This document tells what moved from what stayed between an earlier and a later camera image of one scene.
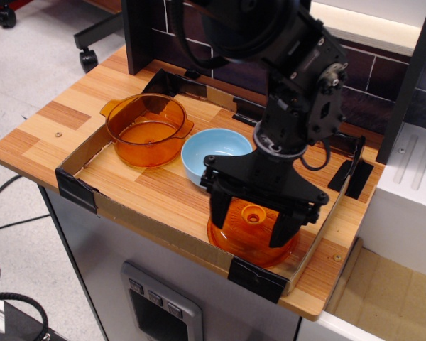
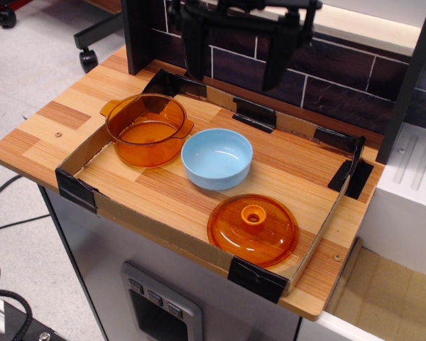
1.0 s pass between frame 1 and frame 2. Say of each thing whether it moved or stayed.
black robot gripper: moved
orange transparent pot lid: stayed
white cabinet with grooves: stayed
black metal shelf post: stayed
